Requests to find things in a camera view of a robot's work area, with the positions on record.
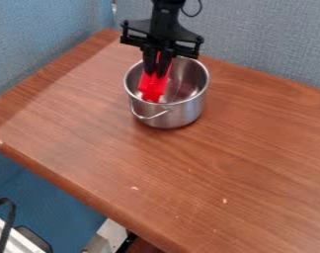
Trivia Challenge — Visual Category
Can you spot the black cable loop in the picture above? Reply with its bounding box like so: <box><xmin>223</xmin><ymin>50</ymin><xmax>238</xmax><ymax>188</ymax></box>
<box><xmin>0</xmin><ymin>197</ymin><xmax>17</xmax><ymax>253</ymax></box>

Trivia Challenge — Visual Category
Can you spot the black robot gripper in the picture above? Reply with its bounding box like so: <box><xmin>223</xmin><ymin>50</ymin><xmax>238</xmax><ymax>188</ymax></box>
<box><xmin>120</xmin><ymin>19</ymin><xmax>203</xmax><ymax>78</ymax></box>

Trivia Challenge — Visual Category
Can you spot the red plastic block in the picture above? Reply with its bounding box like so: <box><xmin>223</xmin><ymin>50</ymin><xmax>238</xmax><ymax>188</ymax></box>
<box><xmin>138</xmin><ymin>65</ymin><xmax>171</xmax><ymax>103</ymax></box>

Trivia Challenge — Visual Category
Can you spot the white table base bracket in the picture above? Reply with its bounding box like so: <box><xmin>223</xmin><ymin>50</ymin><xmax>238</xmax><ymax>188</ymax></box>
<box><xmin>80</xmin><ymin>218</ymin><xmax>127</xmax><ymax>253</ymax></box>

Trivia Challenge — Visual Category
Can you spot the white ribbed appliance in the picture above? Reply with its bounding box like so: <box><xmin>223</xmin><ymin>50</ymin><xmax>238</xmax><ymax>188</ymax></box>
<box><xmin>0</xmin><ymin>218</ymin><xmax>53</xmax><ymax>253</ymax></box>

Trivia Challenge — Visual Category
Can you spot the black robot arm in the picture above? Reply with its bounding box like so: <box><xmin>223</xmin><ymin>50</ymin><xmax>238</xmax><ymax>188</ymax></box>
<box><xmin>120</xmin><ymin>0</ymin><xmax>203</xmax><ymax>78</ymax></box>

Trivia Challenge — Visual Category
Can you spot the metal pot with handle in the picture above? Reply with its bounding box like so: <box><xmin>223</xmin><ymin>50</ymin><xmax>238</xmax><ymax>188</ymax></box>
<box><xmin>123</xmin><ymin>56</ymin><xmax>210</xmax><ymax>128</ymax></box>

